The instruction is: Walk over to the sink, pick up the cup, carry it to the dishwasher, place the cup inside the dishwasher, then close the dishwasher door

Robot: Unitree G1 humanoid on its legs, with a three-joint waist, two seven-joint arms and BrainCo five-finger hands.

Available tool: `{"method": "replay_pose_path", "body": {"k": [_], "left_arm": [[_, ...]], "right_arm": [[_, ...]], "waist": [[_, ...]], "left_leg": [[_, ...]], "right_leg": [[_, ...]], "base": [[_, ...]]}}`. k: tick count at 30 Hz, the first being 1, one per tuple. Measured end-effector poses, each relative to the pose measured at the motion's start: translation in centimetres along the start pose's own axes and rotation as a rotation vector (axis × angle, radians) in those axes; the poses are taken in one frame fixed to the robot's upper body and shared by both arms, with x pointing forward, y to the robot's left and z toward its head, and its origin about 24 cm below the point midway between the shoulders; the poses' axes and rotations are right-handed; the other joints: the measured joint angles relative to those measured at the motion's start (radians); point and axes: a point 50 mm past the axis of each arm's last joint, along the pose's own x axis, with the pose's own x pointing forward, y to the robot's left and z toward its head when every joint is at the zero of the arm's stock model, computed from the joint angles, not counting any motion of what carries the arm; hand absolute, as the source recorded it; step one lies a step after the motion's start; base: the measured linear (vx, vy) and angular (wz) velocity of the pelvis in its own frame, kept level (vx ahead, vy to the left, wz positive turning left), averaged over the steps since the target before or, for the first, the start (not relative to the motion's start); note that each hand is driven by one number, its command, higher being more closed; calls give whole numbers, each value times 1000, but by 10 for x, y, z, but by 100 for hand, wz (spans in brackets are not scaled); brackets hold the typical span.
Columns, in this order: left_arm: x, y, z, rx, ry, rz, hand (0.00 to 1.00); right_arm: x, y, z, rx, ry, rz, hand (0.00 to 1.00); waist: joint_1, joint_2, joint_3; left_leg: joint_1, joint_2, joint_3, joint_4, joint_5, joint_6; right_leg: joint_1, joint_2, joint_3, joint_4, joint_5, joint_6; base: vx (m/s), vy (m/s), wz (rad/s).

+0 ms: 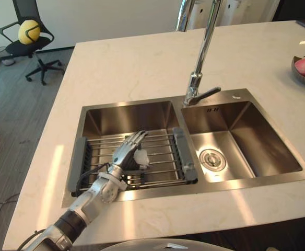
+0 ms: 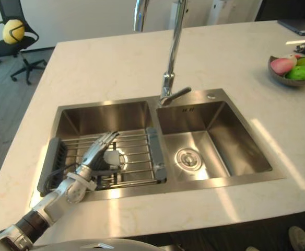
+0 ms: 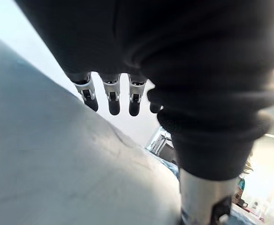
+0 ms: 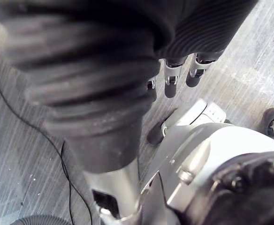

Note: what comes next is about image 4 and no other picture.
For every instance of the right robot hand black cloth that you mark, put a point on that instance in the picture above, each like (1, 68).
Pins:
(85, 70)

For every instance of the dark right robot foot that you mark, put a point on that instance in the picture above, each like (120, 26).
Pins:
(154, 134)

